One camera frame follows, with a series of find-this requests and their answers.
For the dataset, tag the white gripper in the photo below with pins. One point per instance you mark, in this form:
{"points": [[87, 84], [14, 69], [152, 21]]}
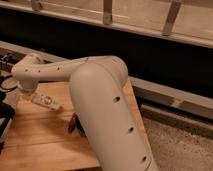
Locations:
{"points": [[45, 101]]}

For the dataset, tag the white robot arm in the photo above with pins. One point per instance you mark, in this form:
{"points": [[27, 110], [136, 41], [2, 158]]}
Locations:
{"points": [[96, 89]]}

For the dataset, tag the black round bowl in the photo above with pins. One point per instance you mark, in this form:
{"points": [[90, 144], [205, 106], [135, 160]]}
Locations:
{"points": [[79, 126]]}

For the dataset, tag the black device at left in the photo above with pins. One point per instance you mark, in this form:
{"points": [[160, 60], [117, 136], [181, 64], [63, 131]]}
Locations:
{"points": [[6, 116]]}

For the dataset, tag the metal rail bracket left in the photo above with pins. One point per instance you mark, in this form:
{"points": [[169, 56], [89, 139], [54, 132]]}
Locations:
{"points": [[36, 5]]}

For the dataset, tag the metal rail bracket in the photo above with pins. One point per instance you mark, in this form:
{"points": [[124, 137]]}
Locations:
{"points": [[171, 17], [36, 5], [107, 12]]}

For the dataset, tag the metal rail bracket middle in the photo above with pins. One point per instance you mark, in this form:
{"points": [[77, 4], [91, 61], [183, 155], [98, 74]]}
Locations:
{"points": [[107, 12]]}

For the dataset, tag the metal rail bracket right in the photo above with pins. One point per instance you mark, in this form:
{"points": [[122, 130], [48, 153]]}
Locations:
{"points": [[171, 17]]}

